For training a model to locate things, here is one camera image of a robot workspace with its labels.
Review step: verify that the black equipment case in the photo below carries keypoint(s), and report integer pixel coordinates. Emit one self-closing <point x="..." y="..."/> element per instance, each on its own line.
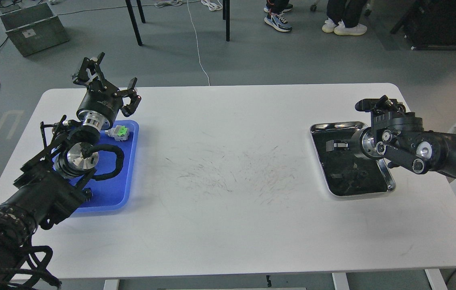
<point x="429" y="25"/>

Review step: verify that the grey part with green top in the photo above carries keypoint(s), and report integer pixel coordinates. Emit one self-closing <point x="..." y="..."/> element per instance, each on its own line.
<point x="118" y="133"/>

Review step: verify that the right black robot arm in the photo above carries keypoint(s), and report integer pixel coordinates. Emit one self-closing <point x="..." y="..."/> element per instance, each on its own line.
<point x="399" y="137"/>

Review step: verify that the white sneaker right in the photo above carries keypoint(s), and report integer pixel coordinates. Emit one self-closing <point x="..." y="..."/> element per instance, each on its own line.
<point x="341" y="29"/>

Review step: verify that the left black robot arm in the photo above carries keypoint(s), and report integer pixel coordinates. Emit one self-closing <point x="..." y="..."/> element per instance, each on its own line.
<point x="53" y="183"/>

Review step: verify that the small black connector part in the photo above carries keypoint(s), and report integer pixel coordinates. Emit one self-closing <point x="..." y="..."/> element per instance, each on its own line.
<point x="87" y="194"/>

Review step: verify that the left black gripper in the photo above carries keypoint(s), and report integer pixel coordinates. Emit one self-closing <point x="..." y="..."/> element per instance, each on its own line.
<point x="89" y="75"/>

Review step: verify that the white sneaker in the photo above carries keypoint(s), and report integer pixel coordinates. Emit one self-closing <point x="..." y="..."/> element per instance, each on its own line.
<point x="329" y="26"/>
<point x="341" y="29"/>

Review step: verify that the steel tray with black mat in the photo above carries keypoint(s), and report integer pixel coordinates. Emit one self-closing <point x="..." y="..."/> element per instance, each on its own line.
<point x="346" y="176"/>

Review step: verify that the blue sneaker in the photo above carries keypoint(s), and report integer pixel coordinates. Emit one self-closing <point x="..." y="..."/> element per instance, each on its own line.
<point x="278" y="22"/>

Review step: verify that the white sneaker left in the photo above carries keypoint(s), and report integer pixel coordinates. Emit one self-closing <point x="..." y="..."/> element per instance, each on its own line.
<point x="329" y="26"/>

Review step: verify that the black table leg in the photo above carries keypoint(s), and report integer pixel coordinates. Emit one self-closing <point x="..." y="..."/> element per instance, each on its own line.
<point x="133" y="20"/>
<point x="226" y="18"/>

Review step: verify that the black table leg right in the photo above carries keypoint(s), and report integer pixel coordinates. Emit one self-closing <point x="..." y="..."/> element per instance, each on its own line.
<point x="226" y="18"/>

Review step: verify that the black table leg front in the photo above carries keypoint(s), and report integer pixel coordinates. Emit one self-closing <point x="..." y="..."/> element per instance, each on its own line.
<point x="133" y="20"/>

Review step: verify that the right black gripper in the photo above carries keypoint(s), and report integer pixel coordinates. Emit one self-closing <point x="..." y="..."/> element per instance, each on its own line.
<point x="359" y="144"/>

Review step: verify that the grey plastic crate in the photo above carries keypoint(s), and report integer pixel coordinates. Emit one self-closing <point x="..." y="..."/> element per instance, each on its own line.
<point x="34" y="28"/>

